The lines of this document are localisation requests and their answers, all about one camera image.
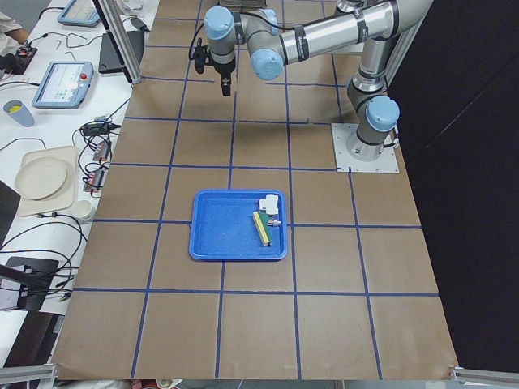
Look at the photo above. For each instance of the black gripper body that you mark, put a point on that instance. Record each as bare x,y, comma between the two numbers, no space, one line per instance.
222,70

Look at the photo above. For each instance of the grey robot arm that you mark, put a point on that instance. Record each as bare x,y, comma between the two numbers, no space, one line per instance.
374,25

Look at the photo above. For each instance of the white circuit breaker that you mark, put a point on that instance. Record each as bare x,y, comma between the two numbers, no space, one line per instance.
269,204

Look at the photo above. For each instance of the small relay module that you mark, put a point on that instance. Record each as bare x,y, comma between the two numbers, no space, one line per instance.
103,151
93,181

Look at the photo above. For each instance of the green yellow terminal block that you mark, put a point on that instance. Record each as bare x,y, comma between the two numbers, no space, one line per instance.
261,223

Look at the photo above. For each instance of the blue plastic tray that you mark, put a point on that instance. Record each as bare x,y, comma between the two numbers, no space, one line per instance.
222,227

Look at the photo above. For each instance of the far teach pendant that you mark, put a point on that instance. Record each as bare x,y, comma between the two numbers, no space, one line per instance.
80,13

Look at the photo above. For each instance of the teach pendant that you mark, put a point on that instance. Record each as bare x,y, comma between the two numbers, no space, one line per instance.
80,13
64,85

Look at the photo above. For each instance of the near teach pendant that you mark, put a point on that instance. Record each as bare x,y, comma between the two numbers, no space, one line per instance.
64,85

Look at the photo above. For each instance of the white paper cup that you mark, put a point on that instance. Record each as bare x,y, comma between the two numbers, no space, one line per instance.
83,211

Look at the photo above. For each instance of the beige square tray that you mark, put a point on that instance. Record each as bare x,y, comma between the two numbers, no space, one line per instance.
65,196

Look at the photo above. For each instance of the beige round plate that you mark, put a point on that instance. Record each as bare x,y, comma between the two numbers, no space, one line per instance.
41,178

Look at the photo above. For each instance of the grey cup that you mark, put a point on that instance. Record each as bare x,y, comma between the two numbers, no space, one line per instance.
19,112

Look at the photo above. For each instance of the black device on stand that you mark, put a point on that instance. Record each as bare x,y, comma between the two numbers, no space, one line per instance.
29,279

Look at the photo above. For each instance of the aluminium frame post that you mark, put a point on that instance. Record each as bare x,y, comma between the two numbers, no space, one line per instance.
113,25

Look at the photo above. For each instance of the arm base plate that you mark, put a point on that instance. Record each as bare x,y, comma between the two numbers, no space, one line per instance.
354,156

